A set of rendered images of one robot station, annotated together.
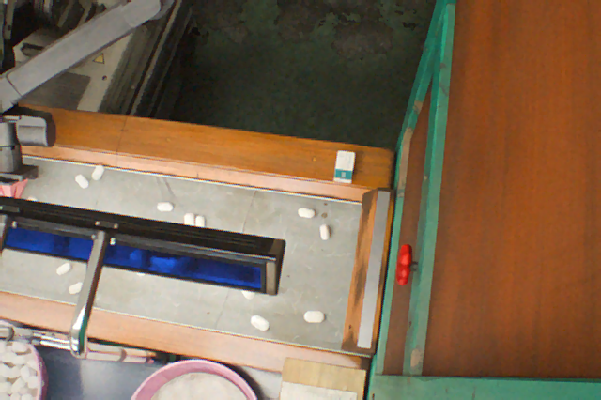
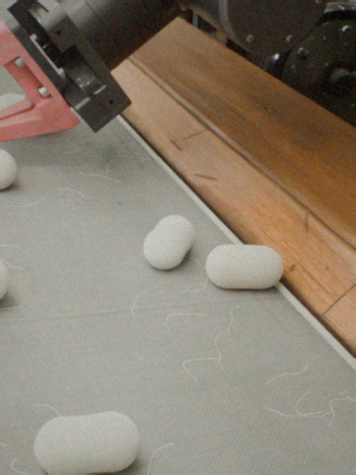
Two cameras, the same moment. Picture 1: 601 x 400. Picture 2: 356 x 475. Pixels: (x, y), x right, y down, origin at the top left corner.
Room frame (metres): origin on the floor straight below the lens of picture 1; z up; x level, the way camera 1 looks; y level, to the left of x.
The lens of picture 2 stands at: (0.22, 0.16, 0.93)
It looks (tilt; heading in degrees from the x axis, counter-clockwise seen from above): 25 degrees down; 48
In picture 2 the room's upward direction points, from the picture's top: 5 degrees clockwise
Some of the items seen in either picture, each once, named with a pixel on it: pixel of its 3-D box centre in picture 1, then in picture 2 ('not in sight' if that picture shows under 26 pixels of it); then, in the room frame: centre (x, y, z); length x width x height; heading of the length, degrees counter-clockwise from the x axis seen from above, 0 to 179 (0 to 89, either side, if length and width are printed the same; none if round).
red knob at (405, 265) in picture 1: (407, 266); not in sight; (0.09, -0.10, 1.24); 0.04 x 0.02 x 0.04; 161
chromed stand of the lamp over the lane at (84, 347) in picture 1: (100, 300); not in sight; (0.18, 0.36, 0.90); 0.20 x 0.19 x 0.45; 71
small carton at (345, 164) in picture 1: (344, 166); not in sight; (0.39, -0.10, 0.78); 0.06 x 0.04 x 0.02; 161
